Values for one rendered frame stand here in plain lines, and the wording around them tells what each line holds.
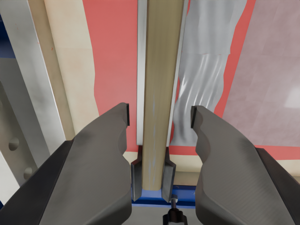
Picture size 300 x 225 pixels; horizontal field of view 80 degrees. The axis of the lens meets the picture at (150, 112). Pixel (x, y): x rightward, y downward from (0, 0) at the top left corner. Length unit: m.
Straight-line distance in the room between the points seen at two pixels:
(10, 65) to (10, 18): 1.34
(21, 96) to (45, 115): 1.39
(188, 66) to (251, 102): 0.13
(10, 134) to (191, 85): 0.29
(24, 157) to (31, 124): 1.46
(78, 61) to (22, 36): 0.07
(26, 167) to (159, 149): 0.25
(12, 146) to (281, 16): 0.44
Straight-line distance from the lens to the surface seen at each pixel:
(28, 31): 0.28
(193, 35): 0.28
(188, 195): 0.41
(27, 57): 0.30
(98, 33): 0.29
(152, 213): 2.51
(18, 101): 1.75
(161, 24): 0.17
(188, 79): 0.29
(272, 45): 0.32
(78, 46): 0.30
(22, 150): 0.38
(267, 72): 0.33
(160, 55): 0.17
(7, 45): 0.40
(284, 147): 0.45
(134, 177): 0.32
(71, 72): 0.32
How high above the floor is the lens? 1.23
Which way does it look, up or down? 58 degrees down
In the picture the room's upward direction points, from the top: 177 degrees counter-clockwise
